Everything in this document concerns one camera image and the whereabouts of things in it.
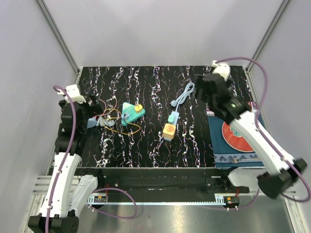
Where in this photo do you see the pink charging cable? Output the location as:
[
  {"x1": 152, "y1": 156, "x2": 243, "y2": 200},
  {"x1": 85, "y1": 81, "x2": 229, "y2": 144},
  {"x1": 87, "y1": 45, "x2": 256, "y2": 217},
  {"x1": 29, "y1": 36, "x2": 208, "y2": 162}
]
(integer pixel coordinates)
[{"x1": 96, "y1": 96, "x2": 118, "y2": 122}]

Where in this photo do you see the round blue power strip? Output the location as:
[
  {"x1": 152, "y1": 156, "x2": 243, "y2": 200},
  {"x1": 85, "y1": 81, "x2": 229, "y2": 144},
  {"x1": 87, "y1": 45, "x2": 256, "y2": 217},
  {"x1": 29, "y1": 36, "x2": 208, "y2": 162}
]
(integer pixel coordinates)
[{"x1": 87, "y1": 117, "x2": 97, "y2": 129}]

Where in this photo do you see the blue cube charger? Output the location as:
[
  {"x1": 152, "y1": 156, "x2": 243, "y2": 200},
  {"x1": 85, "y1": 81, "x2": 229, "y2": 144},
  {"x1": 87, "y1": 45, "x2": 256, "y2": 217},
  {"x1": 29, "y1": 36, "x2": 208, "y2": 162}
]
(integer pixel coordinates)
[{"x1": 123, "y1": 113, "x2": 129, "y2": 121}]

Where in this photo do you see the teal triangular power strip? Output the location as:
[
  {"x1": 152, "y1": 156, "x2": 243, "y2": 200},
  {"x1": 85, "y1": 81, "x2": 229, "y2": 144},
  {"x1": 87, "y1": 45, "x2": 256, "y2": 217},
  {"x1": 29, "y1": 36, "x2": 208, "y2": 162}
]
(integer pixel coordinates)
[{"x1": 121, "y1": 102, "x2": 146, "y2": 126}]

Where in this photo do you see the yellow cube charger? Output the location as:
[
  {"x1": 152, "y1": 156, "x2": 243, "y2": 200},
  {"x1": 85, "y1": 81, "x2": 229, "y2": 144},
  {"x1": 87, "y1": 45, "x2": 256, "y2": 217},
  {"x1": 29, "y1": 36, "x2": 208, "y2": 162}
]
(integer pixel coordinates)
[{"x1": 134, "y1": 104, "x2": 143, "y2": 114}]

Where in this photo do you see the green cube charger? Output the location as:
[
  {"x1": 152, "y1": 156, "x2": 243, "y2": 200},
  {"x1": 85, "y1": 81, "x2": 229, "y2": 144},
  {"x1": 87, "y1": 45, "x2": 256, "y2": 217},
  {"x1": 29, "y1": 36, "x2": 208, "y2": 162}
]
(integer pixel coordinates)
[{"x1": 168, "y1": 115, "x2": 175, "y2": 124}]

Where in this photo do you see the wooden cube charger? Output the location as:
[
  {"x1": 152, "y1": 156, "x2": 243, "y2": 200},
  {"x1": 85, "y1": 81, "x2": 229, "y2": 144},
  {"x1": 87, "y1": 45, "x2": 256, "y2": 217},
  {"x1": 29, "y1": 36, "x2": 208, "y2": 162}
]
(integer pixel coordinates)
[{"x1": 163, "y1": 123, "x2": 176, "y2": 141}]

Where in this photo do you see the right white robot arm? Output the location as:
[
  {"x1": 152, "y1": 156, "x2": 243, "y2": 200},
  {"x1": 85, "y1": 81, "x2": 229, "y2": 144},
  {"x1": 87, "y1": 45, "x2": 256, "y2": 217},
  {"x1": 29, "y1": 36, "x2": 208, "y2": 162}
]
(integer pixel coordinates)
[{"x1": 193, "y1": 73, "x2": 307, "y2": 199}]

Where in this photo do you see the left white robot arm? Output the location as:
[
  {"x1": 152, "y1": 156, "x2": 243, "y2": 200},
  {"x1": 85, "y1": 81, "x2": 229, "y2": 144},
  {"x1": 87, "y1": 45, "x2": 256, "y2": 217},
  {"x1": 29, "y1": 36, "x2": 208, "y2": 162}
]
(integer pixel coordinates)
[{"x1": 28, "y1": 95, "x2": 105, "y2": 233}]

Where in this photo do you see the red and green plate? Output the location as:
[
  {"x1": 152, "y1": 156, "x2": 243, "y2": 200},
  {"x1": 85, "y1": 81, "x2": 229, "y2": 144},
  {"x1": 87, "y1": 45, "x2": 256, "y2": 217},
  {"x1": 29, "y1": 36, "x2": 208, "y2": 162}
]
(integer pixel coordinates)
[{"x1": 222, "y1": 122, "x2": 254, "y2": 153}]

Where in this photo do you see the blue placemat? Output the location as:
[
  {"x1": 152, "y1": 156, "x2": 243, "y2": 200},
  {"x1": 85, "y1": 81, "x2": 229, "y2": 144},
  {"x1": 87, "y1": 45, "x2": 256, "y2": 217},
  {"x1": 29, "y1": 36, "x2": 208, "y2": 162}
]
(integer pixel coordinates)
[{"x1": 207, "y1": 116, "x2": 264, "y2": 168}]

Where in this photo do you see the round strip cable and plug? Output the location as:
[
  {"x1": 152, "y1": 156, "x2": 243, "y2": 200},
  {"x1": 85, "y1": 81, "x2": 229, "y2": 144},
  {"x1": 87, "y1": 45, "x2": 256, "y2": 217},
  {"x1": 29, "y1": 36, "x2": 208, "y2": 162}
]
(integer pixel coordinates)
[{"x1": 96, "y1": 116, "x2": 116, "y2": 128}]

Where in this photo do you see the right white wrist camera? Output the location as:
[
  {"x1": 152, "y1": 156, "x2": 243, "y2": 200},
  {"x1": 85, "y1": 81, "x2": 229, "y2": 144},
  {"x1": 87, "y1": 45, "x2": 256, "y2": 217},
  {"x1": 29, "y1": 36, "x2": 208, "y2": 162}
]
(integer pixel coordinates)
[{"x1": 211, "y1": 60, "x2": 230, "y2": 81}]

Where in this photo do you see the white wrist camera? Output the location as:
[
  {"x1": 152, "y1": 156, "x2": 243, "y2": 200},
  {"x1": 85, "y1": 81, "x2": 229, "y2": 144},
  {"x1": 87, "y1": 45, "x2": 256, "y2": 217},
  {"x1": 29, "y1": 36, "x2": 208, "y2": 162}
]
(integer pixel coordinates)
[
  {"x1": 211, "y1": 60, "x2": 230, "y2": 81},
  {"x1": 53, "y1": 84, "x2": 86, "y2": 104}
]

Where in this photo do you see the light blue coiled cable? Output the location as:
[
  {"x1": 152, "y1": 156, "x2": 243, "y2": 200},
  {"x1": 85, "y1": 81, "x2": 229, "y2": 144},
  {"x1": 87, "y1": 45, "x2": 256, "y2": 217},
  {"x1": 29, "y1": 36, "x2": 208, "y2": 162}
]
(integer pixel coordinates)
[{"x1": 170, "y1": 82, "x2": 196, "y2": 112}]

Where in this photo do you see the orange charging cable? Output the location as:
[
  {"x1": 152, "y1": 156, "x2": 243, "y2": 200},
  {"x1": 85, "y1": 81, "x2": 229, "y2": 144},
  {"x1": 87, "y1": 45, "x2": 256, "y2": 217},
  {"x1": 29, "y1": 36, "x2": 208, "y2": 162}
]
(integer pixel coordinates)
[{"x1": 100, "y1": 107, "x2": 142, "y2": 135}]

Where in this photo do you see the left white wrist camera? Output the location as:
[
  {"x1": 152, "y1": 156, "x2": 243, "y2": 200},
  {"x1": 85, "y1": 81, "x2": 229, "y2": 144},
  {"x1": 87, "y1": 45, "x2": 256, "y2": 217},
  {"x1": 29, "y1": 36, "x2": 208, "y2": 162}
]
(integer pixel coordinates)
[{"x1": 53, "y1": 84, "x2": 86, "y2": 104}]

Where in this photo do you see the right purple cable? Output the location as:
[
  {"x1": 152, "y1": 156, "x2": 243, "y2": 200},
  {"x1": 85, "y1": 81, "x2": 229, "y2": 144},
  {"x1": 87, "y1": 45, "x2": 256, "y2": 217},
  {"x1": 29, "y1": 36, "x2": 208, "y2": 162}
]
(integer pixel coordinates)
[{"x1": 216, "y1": 56, "x2": 310, "y2": 211}]

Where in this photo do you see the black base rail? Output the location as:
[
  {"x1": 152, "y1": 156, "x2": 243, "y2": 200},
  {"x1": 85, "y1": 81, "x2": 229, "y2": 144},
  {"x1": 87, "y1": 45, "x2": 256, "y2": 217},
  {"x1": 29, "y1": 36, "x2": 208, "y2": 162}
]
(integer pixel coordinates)
[{"x1": 47, "y1": 166, "x2": 280, "y2": 195}]

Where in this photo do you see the left aluminium post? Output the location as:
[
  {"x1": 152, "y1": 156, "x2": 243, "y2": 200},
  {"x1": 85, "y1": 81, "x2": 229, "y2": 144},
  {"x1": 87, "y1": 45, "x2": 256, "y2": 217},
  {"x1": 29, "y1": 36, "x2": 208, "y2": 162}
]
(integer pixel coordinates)
[{"x1": 35, "y1": 0, "x2": 80, "y2": 75}]

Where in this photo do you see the aluminium post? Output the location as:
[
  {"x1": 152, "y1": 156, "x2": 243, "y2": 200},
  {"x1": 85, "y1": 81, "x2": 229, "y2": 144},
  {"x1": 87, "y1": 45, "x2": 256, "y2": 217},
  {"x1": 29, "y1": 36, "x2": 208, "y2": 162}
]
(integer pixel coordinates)
[
  {"x1": 245, "y1": 0, "x2": 292, "y2": 73},
  {"x1": 35, "y1": 0, "x2": 80, "y2": 75}
]

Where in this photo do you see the right aluminium post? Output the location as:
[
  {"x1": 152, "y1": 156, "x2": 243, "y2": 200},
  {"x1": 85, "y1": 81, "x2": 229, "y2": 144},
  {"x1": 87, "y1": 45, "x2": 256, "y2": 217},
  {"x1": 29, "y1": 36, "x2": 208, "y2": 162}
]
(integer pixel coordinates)
[{"x1": 245, "y1": 0, "x2": 292, "y2": 73}]

